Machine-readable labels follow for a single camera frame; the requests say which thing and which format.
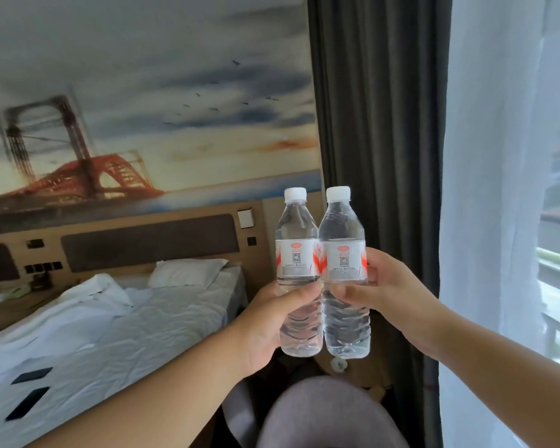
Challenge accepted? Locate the bed with white sheet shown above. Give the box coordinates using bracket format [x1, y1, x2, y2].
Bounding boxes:
[0, 263, 249, 448]

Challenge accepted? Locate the white pillow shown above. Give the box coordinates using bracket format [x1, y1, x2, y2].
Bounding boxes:
[147, 258, 228, 290]

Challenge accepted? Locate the bridge mural picture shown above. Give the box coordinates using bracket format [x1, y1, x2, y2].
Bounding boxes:
[0, 0, 323, 221]

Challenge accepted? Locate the person's right hand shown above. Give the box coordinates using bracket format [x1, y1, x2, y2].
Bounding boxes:
[330, 246, 442, 360]

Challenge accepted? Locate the large dark padded headboard panel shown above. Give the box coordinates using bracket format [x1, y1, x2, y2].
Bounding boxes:
[60, 214, 240, 274]

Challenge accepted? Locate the wooden headboard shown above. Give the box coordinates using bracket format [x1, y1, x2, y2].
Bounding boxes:
[0, 190, 326, 299]

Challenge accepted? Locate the wooden nightstand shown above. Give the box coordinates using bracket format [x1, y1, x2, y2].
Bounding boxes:
[0, 282, 75, 334]

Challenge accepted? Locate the dark grey curtain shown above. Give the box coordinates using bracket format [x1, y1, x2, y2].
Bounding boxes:
[306, 0, 454, 448]

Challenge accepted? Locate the black phone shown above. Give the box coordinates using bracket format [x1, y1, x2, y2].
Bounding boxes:
[5, 386, 51, 421]
[11, 366, 54, 386]

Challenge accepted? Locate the person's right forearm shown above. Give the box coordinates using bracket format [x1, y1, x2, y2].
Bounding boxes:
[419, 306, 560, 448]

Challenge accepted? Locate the water bottle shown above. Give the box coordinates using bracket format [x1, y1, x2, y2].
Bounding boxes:
[318, 186, 372, 360]
[275, 187, 325, 358]

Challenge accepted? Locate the person's left forearm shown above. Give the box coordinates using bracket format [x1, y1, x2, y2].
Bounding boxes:
[27, 329, 249, 448]

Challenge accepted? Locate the white duvet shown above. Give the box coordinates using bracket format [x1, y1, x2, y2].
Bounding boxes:
[0, 273, 135, 374]

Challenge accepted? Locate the row of black headboard switches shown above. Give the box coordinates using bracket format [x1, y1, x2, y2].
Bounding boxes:
[24, 261, 63, 274]

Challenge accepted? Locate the person's left hand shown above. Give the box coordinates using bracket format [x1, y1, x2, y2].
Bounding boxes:
[231, 279, 325, 378]

